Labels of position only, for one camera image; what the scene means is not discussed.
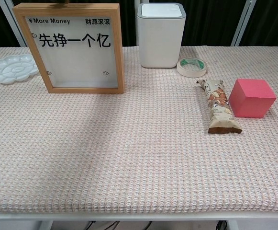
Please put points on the white lidded trash bin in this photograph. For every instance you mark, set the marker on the white lidded trash bin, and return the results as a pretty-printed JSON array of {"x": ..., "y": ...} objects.
[{"x": 161, "y": 40}]

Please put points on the wooden frame money box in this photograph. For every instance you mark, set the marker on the wooden frame money box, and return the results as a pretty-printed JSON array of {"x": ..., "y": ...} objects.
[{"x": 81, "y": 62}]

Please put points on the white flower paint palette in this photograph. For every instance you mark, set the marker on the white flower paint palette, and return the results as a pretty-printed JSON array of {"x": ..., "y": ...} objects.
[{"x": 9, "y": 69}]

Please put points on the pink cube box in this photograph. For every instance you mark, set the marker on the pink cube box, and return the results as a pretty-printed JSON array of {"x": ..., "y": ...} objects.
[{"x": 248, "y": 103}]

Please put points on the pink woven tablecloth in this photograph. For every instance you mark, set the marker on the pink woven tablecloth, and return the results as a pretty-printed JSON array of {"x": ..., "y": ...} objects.
[{"x": 138, "y": 155}]

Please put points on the brown snack bar packet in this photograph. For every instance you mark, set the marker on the brown snack bar packet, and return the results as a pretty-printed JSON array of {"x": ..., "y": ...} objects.
[{"x": 219, "y": 107}]

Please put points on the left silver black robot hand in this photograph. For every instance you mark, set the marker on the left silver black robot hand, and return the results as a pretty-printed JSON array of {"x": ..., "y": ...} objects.
[{"x": 62, "y": 1}]

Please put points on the black curtain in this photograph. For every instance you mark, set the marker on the black curtain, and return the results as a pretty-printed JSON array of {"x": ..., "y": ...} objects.
[{"x": 213, "y": 21}]

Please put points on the white metal post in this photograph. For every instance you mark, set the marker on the white metal post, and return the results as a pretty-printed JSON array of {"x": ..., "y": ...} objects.
[
  {"x": 14, "y": 26},
  {"x": 244, "y": 24}
]

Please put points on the beige masking tape roll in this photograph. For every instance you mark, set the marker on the beige masking tape roll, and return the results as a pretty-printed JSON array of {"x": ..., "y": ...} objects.
[{"x": 183, "y": 69}]

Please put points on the white table frame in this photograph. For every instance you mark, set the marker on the white table frame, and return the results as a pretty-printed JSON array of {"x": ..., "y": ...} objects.
[{"x": 138, "y": 216}]

